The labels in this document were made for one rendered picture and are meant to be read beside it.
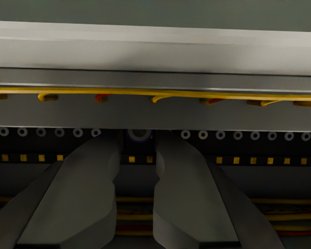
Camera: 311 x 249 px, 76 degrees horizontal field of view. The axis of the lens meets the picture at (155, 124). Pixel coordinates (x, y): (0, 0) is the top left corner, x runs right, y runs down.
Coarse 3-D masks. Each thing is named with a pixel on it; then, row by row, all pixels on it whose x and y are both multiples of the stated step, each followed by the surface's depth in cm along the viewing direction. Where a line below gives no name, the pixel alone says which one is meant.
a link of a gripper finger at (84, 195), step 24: (96, 144) 10; (120, 144) 12; (72, 168) 9; (96, 168) 9; (48, 192) 8; (72, 192) 8; (96, 192) 8; (48, 216) 7; (72, 216) 7; (96, 216) 7; (24, 240) 6; (48, 240) 6; (72, 240) 6; (96, 240) 7
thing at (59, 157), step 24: (0, 144) 23; (24, 144) 23; (48, 144) 23; (72, 144) 23; (144, 144) 23; (192, 144) 23; (216, 144) 23; (240, 144) 24; (264, 144) 24; (288, 144) 24
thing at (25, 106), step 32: (0, 96) 8; (32, 96) 8; (64, 96) 8; (96, 96) 7; (128, 96) 8; (160, 96) 7; (192, 96) 7; (224, 96) 7; (256, 96) 7; (288, 96) 7; (128, 128) 9; (160, 128) 9; (192, 128) 9; (224, 128) 9; (256, 128) 9; (288, 128) 9
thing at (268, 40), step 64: (0, 0) 3; (64, 0) 3; (128, 0) 3; (192, 0) 3; (256, 0) 3; (0, 64) 7; (64, 64) 6; (128, 64) 6; (192, 64) 6; (256, 64) 5
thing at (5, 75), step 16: (0, 80) 8; (16, 80) 8; (32, 80) 8; (48, 80) 8; (64, 80) 8; (80, 80) 8; (96, 80) 8; (112, 80) 8; (128, 80) 8; (144, 80) 8; (160, 80) 8; (176, 80) 8; (192, 80) 8; (208, 80) 8; (224, 80) 8; (240, 80) 8; (256, 80) 8; (272, 80) 8; (288, 80) 8; (304, 80) 8
